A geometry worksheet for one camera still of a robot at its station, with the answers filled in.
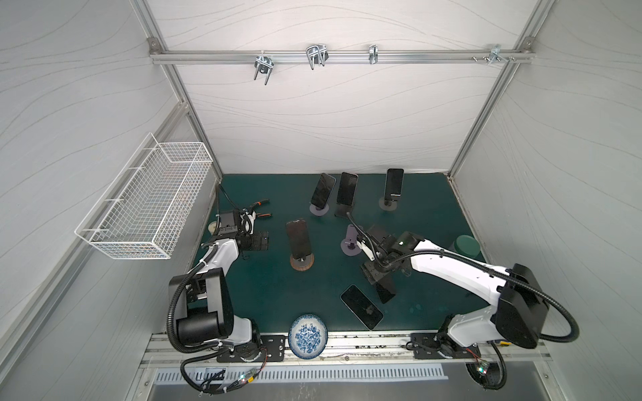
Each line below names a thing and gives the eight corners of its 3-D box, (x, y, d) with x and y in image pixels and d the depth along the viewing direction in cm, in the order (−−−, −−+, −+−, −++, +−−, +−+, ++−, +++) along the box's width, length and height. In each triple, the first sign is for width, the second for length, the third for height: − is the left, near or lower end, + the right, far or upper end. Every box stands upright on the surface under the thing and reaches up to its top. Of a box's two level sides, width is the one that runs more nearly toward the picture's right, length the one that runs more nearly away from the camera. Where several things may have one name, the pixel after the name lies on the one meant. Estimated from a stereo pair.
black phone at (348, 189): (337, 208, 110) (338, 183, 97) (340, 196, 114) (342, 171, 102) (352, 211, 109) (355, 186, 96) (355, 199, 113) (358, 174, 101)
